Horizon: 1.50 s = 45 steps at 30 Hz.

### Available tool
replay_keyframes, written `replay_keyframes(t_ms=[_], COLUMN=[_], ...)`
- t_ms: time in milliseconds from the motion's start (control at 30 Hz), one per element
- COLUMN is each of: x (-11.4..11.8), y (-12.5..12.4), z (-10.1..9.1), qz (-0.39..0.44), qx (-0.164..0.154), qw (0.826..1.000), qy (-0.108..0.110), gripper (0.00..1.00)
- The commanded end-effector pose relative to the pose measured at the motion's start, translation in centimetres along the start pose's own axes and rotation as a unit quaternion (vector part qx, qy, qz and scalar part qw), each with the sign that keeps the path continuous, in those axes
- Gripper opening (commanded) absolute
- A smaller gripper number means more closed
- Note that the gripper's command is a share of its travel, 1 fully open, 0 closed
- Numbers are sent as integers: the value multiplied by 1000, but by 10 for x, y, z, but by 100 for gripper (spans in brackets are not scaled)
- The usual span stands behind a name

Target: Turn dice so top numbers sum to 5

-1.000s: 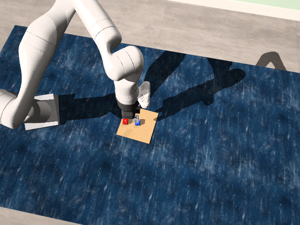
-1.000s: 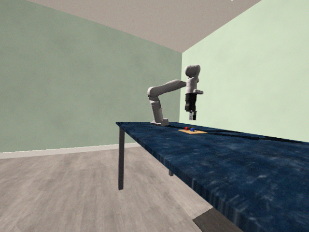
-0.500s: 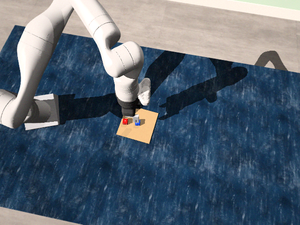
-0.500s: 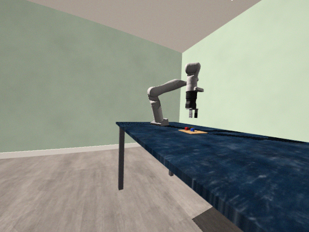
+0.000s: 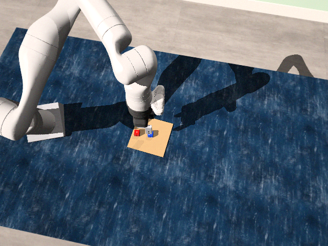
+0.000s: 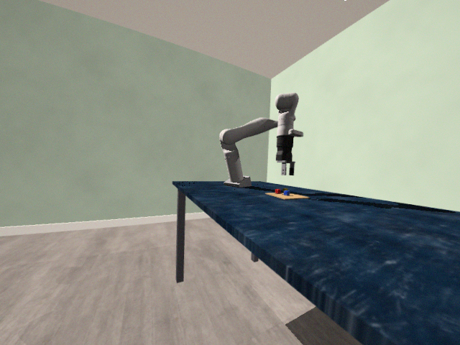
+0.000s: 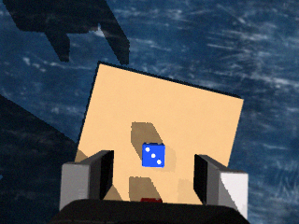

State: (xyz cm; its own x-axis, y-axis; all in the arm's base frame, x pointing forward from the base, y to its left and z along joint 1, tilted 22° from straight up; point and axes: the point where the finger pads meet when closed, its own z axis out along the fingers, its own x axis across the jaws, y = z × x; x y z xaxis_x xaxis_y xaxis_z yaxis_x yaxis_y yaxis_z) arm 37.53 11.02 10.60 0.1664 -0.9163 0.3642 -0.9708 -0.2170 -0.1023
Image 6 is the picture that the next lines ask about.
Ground tan square mat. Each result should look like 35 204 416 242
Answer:
267 193 309 200

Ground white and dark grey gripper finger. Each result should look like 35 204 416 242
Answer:
287 162 295 175
277 160 287 175

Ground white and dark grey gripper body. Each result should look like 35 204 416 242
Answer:
276 124 303 162

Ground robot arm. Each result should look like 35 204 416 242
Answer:
219 93 299 183

